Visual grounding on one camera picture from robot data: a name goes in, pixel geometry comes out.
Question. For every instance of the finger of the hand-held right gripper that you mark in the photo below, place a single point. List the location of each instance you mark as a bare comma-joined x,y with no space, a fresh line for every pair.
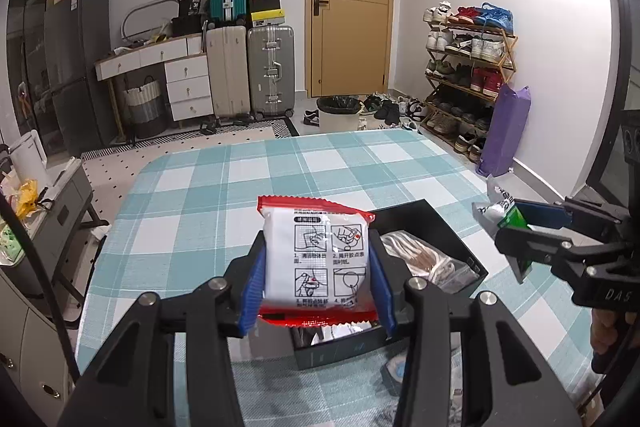
530,242
545,216

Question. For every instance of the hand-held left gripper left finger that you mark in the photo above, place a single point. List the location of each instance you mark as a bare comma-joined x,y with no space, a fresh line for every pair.
252,287

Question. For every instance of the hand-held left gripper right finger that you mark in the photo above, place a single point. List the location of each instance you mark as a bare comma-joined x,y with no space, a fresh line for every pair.
382,289

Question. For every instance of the green white packet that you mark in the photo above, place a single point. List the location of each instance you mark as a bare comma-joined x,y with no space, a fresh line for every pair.
500,213

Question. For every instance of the red white printed packet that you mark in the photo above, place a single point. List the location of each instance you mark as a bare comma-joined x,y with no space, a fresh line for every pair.
315,257

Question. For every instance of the black cardboard box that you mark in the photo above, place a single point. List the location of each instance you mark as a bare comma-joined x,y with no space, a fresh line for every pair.
345,352

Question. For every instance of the person's right hand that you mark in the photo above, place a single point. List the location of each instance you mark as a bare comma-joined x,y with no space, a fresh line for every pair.
602,332

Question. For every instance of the small blue white item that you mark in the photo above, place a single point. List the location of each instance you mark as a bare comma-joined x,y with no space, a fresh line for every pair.
397,372

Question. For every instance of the purple bag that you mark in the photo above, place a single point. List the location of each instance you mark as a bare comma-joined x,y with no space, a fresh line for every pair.
505,132

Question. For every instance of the dark glass sliding door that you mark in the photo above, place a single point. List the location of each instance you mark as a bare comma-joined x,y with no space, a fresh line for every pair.
612,82

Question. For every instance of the black white patterned rug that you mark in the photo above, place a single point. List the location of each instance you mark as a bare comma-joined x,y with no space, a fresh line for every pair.
200,139

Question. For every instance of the white trash bin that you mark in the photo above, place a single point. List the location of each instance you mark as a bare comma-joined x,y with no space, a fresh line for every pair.
337,117

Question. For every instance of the scattered floor shoes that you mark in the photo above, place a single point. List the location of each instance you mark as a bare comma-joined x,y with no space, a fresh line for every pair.
390,109

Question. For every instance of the wooden shoe rack with shoes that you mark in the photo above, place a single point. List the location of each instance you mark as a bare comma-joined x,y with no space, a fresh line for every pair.
465,49

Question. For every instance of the grey side table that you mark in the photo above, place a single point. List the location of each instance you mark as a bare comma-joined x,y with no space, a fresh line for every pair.
65,207

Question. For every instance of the grey white laundry basket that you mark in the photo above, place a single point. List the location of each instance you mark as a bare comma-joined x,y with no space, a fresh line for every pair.
144,107

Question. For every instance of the white drawer desk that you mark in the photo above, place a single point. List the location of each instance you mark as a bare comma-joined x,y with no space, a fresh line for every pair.
187,87

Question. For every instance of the silver suitcase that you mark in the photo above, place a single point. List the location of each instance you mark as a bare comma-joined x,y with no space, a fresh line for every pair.
270,72

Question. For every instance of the beige suitcase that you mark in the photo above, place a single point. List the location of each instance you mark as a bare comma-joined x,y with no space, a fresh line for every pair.
227,72

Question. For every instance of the yellow plastic bag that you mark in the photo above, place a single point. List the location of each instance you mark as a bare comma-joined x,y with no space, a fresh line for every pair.
27,199

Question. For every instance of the white appliance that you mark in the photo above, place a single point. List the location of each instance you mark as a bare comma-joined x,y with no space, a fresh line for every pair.
30,157

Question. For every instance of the grey refrigerator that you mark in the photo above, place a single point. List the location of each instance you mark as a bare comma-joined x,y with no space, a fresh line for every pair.
80,67

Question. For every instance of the black paper bag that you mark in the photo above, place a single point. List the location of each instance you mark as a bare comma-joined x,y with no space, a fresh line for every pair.
187,14

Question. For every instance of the yellow wooden door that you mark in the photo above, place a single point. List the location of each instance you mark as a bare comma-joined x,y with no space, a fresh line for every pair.
350,7

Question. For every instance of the dark glass cabinet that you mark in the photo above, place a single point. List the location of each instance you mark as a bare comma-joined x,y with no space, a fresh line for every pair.
27,47

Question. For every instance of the white oval frame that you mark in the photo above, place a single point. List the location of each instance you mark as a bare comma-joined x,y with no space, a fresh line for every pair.
129,14

